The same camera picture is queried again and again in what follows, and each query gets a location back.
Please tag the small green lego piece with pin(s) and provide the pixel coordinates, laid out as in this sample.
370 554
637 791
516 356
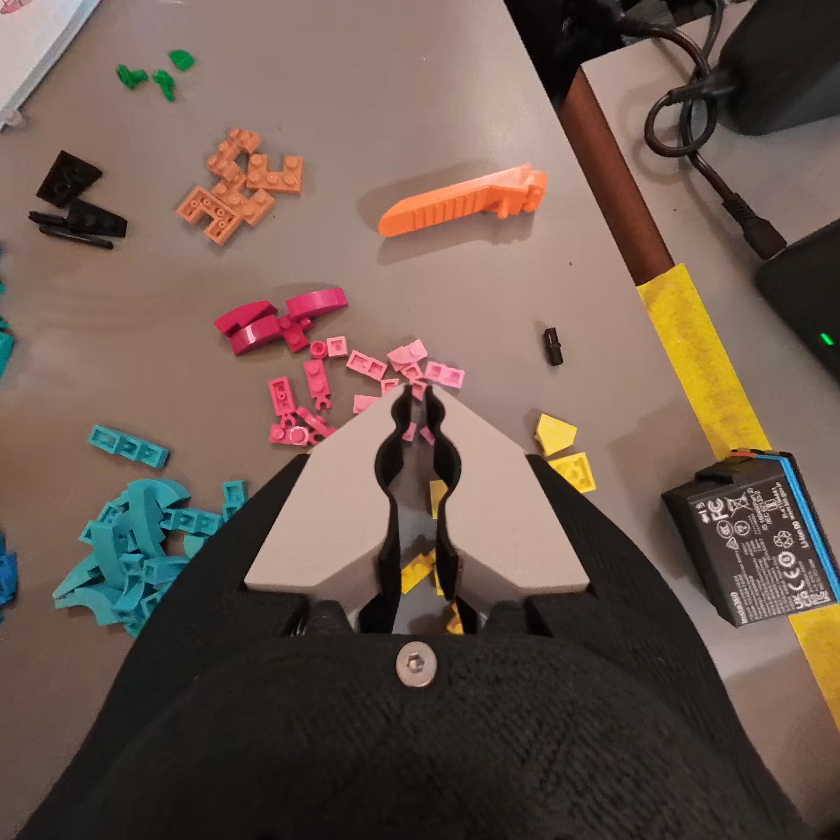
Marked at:
131 75
164 84
182 60

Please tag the orange brick separator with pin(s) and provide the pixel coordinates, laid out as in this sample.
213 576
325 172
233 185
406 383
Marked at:
453 203

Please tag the long teal lego plate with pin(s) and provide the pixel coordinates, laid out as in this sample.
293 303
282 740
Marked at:
128 446

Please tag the black power adapter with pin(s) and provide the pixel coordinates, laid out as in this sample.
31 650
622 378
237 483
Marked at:
784 65

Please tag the black charger box green light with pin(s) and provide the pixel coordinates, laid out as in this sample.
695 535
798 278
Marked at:
807 289

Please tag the black square lego plate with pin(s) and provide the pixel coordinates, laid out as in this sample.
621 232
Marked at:
69 177

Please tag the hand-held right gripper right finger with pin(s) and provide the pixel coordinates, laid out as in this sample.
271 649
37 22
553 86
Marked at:
508 512

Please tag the pile of pink lego pieces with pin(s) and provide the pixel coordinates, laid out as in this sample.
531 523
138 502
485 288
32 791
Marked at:
367 364

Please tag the pile of teal lego pieces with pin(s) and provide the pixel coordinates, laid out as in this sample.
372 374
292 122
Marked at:
124 551

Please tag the yellow tape strip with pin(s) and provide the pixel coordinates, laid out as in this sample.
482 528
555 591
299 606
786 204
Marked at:
702 367

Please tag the pile of yellow lego pieces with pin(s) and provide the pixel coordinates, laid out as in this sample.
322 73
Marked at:
556 434

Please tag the black lego pin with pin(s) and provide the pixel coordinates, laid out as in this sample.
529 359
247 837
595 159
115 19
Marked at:
553 346

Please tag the black camera battery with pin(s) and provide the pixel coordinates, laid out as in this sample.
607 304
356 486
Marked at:
754 544

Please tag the magenta curved lego piece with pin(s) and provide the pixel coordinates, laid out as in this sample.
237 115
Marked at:
256 338
246 315
318 302

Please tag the pile of blue lego pieces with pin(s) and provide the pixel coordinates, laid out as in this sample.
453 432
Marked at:
5 577

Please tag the pile of light orange lego pieces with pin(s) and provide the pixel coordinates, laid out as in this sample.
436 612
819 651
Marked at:
236 190

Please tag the lego instruction booklet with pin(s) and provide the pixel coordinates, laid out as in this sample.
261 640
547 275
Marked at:
33 39

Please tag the teal lego brick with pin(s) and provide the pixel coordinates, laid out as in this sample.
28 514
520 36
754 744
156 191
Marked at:
4 348

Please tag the clear round lego stud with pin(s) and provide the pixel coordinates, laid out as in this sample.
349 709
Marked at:
10 119

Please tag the small magenta lego clip plate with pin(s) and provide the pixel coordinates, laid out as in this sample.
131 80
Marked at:
295 334

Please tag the black lego rod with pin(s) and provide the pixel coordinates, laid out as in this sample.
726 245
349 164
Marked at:
75 238
46 218

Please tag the black wedge lego plate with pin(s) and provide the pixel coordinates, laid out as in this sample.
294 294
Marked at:
97 220

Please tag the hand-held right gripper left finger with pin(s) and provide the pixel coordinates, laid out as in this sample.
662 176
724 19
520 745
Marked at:
315 512

